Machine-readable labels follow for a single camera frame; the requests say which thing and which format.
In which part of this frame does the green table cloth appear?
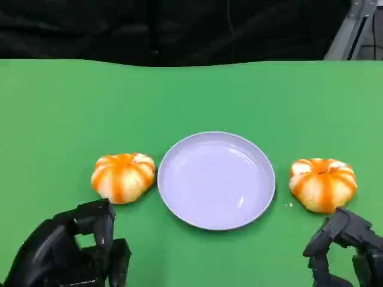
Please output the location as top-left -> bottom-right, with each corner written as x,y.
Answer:
0,58 -> 383,287

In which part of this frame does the lilac plate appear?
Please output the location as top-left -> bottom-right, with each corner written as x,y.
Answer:
157,130 -> 276,231

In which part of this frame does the black backdrop cloth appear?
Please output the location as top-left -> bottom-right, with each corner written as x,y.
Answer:
0,0 -> 352,67

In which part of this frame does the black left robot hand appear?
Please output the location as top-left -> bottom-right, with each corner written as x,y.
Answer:
0,197 -> 132,287

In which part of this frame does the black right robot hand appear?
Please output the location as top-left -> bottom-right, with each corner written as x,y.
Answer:
302,206 -> 383,287

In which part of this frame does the grey aluminium frame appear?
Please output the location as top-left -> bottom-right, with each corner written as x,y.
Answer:
323,0 -> 383,60

